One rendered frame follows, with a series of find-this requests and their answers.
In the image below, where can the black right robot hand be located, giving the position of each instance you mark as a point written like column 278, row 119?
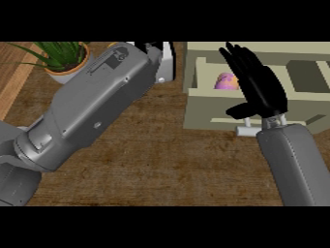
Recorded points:
column 259, row 87

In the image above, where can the pale drawer front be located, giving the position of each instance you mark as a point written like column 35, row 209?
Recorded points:
column 209, row 109

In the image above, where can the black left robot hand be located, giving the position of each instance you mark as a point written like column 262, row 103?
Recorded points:
column 172, row 58

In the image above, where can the pink and orange can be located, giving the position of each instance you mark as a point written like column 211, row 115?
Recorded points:
column 225, row 82

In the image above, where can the pale wooden cabinet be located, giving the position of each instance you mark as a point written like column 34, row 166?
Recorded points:
column 305, row 48

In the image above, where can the green plant in pale pot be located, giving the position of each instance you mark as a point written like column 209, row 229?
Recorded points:
column 66, row 61

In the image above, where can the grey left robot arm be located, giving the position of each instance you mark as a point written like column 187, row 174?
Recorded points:
column 90, row 97

